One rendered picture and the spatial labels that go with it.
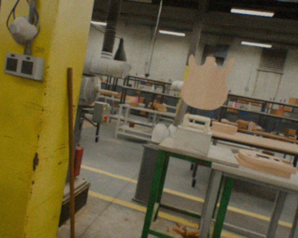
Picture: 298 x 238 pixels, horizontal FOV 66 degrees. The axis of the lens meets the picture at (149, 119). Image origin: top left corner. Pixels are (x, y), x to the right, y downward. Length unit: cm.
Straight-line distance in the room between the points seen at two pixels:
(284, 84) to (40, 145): 1307
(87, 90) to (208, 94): 103
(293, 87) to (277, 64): 138
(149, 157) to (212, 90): 127
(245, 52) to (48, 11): 1267
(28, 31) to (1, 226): 87
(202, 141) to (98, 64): 106
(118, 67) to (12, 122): 107
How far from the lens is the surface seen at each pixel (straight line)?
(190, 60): 185
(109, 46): 207
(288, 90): 1366
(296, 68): 1387
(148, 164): 277
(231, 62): 184
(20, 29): 108
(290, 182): 189
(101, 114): 239
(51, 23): 106
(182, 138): 181
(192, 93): 183
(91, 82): 211
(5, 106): 117
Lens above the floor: 132
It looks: 6 degrees down
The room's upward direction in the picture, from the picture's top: 11 degrees clockwise
